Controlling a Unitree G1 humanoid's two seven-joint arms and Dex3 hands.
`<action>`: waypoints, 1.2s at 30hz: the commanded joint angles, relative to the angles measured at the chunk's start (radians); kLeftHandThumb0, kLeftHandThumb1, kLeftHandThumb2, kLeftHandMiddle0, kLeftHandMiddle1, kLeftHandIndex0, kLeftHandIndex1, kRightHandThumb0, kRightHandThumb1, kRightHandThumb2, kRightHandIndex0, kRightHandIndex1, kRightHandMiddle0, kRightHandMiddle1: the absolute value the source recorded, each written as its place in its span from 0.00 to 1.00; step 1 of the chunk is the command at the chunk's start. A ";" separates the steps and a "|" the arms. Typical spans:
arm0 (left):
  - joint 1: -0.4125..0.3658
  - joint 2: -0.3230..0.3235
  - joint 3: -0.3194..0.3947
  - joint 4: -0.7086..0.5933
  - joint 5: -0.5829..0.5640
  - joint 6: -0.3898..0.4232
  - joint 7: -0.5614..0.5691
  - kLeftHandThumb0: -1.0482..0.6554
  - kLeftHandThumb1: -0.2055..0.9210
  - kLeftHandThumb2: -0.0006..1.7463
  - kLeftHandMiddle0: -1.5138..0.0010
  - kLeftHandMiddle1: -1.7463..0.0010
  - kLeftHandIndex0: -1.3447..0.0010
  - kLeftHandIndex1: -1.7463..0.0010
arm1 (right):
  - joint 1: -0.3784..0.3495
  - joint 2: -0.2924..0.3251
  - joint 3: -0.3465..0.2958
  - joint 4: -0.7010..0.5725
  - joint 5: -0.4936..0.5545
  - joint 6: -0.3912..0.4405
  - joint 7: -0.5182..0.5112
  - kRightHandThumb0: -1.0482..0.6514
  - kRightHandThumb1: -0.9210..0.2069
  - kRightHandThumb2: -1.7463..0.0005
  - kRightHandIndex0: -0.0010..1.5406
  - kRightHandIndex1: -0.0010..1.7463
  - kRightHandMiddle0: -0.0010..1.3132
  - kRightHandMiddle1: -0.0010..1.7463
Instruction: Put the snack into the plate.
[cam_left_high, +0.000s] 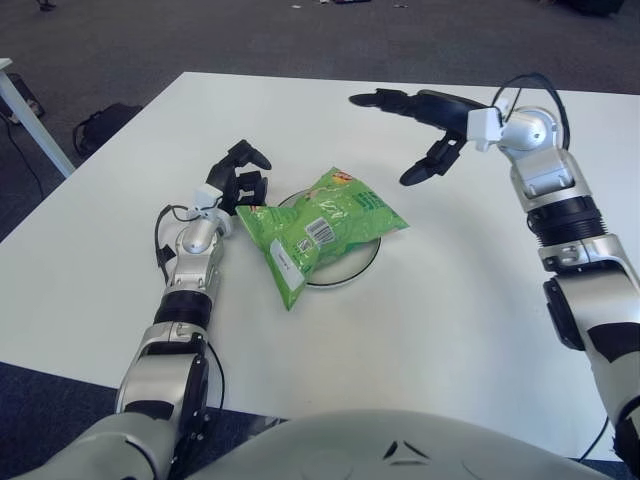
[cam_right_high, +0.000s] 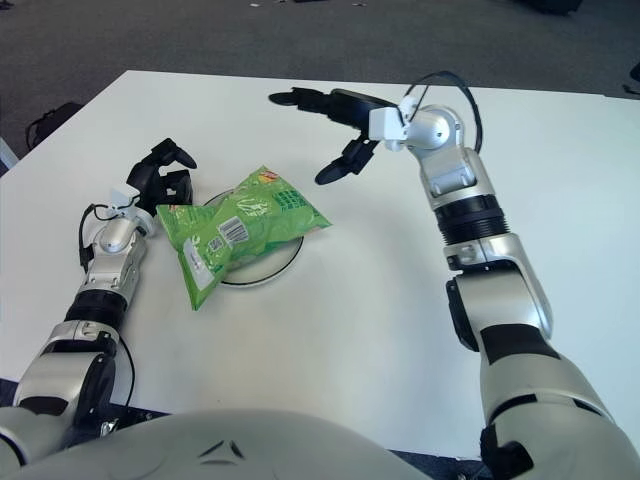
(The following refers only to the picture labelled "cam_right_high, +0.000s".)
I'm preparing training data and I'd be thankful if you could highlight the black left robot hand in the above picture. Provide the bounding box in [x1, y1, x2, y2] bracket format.
[126, 137, 198, 219]

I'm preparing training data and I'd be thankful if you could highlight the white table leg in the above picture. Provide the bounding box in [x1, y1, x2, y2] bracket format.
[0, 137, 20, 175]

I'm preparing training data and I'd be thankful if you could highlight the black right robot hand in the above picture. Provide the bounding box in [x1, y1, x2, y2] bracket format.
[268, 87, 401, 186]

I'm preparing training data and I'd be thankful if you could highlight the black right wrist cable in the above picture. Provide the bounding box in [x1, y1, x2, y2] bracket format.
[403, 70, 484, 154]

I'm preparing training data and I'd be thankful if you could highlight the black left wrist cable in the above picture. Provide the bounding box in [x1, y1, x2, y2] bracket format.
[78, 202, 119, 274]

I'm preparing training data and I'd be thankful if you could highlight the green snack bag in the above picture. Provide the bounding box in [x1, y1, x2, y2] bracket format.
[156, 167, 334, 312]

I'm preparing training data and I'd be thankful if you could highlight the black chair base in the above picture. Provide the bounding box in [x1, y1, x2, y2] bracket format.
[622, 44, 640, 96]

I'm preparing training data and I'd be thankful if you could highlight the large black floor object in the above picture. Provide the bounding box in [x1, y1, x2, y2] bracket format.
[514, 0, 584, 15]

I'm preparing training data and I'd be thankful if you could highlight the black backpack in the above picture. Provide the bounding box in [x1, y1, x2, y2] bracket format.
[24, 102, 84, 149]

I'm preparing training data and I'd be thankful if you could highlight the black left elbow cable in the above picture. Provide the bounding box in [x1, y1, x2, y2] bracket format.
[107, 334, 137, 406]

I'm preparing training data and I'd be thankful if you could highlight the grey robot torso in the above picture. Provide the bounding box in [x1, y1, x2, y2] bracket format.
[0, 409, 451, 480]

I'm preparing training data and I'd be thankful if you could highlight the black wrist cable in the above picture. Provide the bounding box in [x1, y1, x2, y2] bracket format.
[403, 70, 484, 154]
[78, 202, 119, 274]

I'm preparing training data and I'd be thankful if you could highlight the white plate with black rim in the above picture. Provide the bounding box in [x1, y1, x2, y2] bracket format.
[199, 188, 305, 290]

